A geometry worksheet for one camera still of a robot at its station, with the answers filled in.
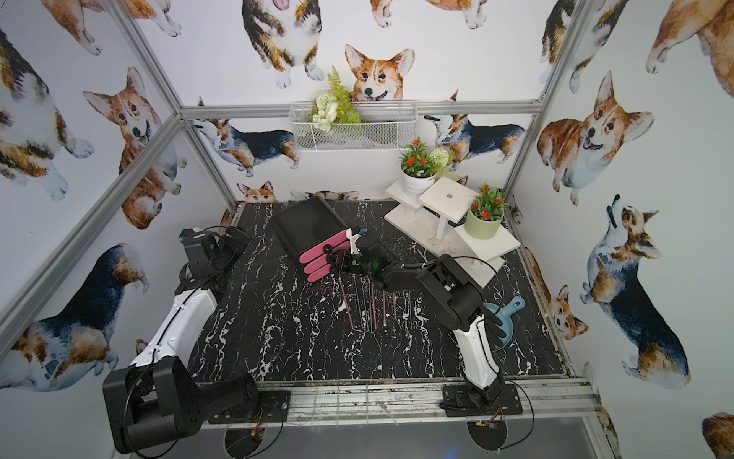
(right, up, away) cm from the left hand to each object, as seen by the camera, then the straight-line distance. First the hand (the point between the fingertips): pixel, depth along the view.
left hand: (237, 231), depth 84 cm
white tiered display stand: (+64, +4, +32) cm, 72 cm away
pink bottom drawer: (+21, -14, +12) cm, 28 cm away
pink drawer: (+23, -10, +8) cm, 26 cm away
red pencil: (+40, -25, +8) cm, 47 cm away
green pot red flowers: (+72, +3, -2) cm, 72 cm away
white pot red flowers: (+54, +21, +7) cm, 58 cm away
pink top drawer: (+25, -5, +4) cm, 26 cm away
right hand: (+24, -9, +7) cm, 26 cm away
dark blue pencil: (+43, -25, +8) cm, 50 cm away
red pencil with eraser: (+46, -24, +9) cm, 53 cm away
